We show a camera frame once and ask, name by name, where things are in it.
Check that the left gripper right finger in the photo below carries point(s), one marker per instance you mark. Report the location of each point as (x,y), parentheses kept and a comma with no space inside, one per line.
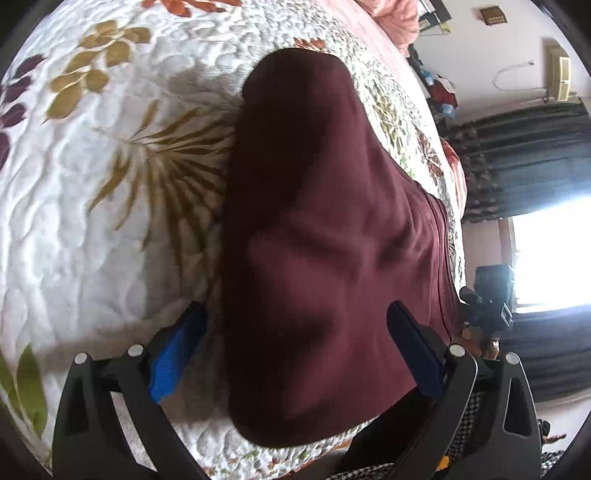
(505,441)

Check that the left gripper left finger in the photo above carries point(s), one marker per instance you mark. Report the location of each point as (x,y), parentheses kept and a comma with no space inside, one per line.
(89,442)

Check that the maroon pants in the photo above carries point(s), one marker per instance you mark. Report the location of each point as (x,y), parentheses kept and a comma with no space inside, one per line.
(321,232)

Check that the checkered garment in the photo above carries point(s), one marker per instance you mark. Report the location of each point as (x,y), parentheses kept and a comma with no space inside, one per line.
(458,446)

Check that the dark window curtain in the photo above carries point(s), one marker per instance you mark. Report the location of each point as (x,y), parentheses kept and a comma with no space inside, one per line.
(520,162)

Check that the pink crumpled blanket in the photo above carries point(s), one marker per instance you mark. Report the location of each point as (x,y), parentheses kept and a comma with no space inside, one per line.
(398,18)

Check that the white floral quilt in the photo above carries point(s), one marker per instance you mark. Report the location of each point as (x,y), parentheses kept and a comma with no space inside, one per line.
(116,124)

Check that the wall air conditioner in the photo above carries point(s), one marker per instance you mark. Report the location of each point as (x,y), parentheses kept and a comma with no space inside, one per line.
(558,74)

